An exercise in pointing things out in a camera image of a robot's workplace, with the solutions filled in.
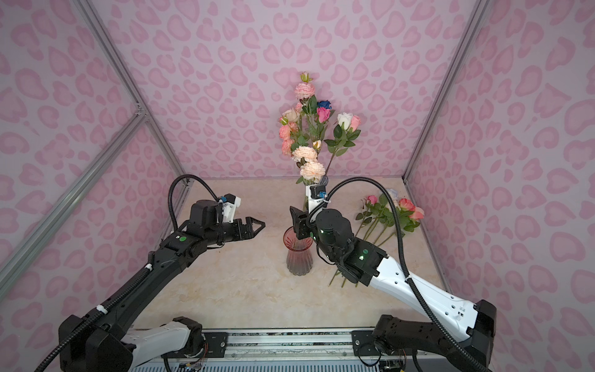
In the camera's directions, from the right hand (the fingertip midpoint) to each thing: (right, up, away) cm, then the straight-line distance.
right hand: (296, 205), depth 66 cm
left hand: (-13, -6, +11) cm, 18 cm away
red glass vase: (0, -19, +21) cm, 28 cm away
